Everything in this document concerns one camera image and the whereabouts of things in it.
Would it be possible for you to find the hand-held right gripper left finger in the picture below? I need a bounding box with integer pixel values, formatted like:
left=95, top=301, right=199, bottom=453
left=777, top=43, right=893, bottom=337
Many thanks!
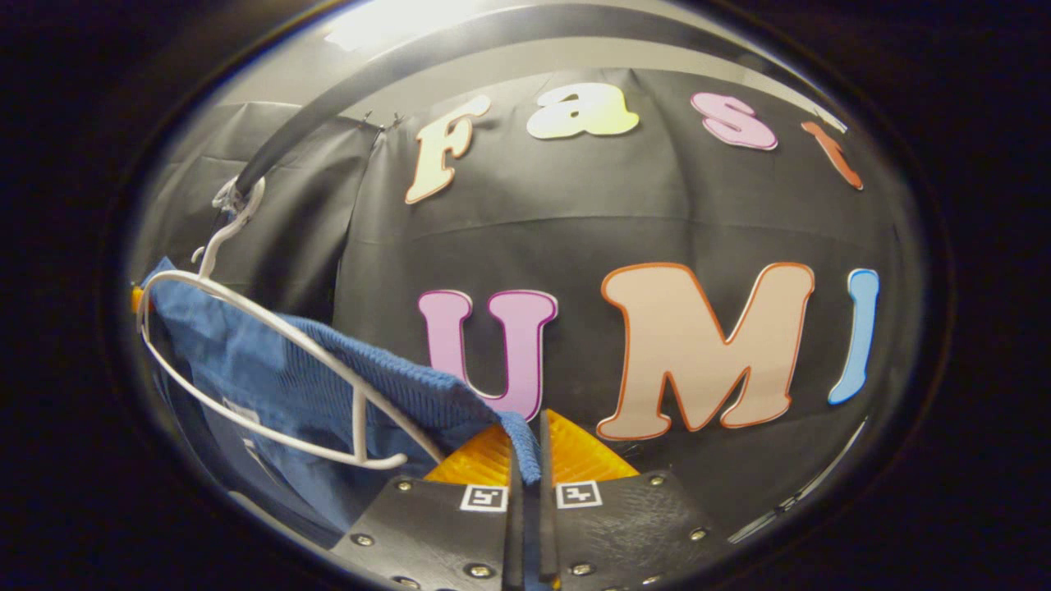
left=328, top=422, right=525, bottom=591

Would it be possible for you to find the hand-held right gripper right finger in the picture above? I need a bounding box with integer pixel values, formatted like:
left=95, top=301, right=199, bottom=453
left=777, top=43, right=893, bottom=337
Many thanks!
left=538, top=408, right=733, bottom=591

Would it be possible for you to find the blue shirt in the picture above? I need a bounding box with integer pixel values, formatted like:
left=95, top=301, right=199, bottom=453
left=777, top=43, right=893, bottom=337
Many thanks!
left=135, top=257, right=544, bottom=538

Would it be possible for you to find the black clothes rack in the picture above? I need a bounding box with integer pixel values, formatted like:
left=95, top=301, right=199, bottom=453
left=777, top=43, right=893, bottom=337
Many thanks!
left=234, top=4, right=847, bottom=198

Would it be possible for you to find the black backdrop cloth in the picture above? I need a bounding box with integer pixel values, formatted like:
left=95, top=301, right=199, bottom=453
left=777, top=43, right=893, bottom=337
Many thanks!
left=135, top=66, right=929, bottom=543

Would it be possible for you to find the ceiling light panel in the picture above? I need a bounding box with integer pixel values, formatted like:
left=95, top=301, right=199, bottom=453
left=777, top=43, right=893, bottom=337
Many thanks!
left=324, top=0, right=502, bottom=52

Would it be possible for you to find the white wire hanger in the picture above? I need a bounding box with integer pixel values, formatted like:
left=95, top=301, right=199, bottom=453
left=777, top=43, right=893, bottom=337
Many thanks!
left=135, top=175, right=451, bottom=471

